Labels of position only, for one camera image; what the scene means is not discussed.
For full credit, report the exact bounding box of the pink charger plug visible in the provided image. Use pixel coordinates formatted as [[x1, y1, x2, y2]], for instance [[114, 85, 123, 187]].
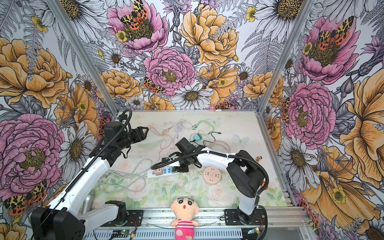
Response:
[[154, 168, 163, 176]]

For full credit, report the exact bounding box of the green usb cable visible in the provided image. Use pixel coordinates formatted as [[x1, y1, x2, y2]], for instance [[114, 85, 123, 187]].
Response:
[[191, 119, 216, 136]]

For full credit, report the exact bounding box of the green circuit board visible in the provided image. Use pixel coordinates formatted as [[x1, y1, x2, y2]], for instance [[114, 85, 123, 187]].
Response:
[[110, 230, 136, 240]]

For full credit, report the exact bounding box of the black thin cable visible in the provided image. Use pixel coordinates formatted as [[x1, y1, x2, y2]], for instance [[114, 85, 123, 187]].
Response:
[[191, 130, 222, 143]]

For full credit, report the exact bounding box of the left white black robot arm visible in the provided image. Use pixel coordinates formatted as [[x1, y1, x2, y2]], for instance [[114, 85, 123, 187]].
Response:
[[31, 109, 149, 240]]

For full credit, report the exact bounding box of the plush doll pink dress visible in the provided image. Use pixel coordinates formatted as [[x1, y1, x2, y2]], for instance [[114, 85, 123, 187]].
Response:
[[171, 197, 200, 240]]

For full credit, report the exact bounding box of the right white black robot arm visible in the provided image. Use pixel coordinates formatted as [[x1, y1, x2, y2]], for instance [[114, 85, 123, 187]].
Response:
[[151, 138, 270, 238]]

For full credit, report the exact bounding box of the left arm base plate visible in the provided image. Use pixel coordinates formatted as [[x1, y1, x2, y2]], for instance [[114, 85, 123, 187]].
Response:
[[126, 210, 144, 227]]

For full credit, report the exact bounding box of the white blue power strip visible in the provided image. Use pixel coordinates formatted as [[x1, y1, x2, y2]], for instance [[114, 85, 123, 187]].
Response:
[[147, 166, 179, 179]]

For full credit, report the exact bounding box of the white tangled cable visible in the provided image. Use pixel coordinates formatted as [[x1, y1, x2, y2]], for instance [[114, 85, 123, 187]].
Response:
[[169, 119, 193, 133]]

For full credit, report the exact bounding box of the pink multi-head cable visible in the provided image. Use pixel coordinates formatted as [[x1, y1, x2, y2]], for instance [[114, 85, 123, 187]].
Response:
[[148, 125, 175, 169]]

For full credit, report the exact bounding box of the round socket pink cable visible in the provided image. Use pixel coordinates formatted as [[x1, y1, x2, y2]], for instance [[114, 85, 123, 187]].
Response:
[[211, 139, 232, 153]]

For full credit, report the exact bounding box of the teal charger plug dark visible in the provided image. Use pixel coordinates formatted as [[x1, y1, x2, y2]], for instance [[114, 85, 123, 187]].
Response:
[[193, 134, 202, 142]]

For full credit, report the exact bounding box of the power strip translucent cable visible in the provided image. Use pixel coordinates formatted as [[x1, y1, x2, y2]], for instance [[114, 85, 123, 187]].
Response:
[[98, 157, 154, 194]]

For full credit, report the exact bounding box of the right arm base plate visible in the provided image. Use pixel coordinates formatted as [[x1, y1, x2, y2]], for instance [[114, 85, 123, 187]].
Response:
[[224, 208, 268, 226]]

